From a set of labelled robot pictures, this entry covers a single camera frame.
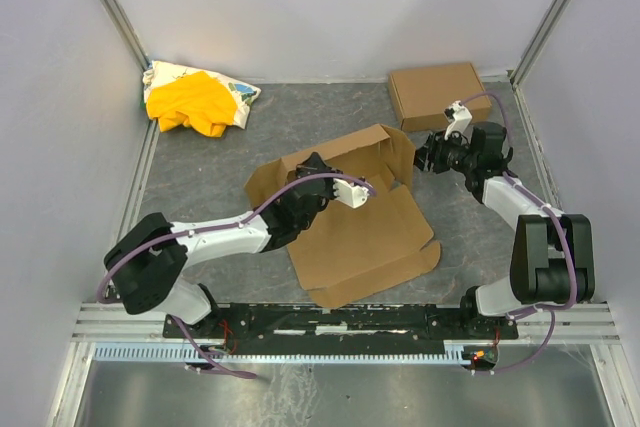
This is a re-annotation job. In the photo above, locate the cardboard box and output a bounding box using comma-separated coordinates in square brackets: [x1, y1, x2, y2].
[388, 62, 492, 132]
[245, 124, 441, 309]

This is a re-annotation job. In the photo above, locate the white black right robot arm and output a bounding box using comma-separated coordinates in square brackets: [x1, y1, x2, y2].
[414, 122, 595, 338]

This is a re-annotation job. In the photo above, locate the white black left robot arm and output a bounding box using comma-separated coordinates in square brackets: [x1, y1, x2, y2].
[98, 153, 366, 325]

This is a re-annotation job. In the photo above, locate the folded closed cardboard box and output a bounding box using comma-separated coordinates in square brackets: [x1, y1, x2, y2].
[388, 62, 492, 132]

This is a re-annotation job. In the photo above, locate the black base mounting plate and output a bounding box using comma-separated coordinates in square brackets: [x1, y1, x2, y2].
[186, 303, 518, 341]

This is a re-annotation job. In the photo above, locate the yellow cloth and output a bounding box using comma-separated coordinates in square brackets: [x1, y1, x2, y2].
[146, 71, 239, 138]

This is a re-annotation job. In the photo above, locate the floral patterned cloth bag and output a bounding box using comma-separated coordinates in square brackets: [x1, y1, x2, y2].
[142, 61, 261, 129]

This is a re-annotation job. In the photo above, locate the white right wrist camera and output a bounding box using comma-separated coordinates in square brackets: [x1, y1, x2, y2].
[444, 101, 473, 140]

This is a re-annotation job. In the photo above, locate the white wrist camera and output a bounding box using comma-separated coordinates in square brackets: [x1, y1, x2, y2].
[444, 101, 473, 140]
[333, 179, 376, 209]

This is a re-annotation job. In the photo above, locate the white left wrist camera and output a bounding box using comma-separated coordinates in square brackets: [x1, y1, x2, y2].
[333, 179, 376, 209]

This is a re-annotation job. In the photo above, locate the light blue cable duct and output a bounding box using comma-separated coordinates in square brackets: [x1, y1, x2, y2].
[92, 339, 474, 364]

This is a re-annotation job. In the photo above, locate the right aluminium corner post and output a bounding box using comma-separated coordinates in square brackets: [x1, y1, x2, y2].
[509, 0, 571, 87]

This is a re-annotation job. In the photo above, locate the aluminium frame rail front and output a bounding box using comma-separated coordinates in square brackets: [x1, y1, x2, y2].
[71, 303, 620, 345]

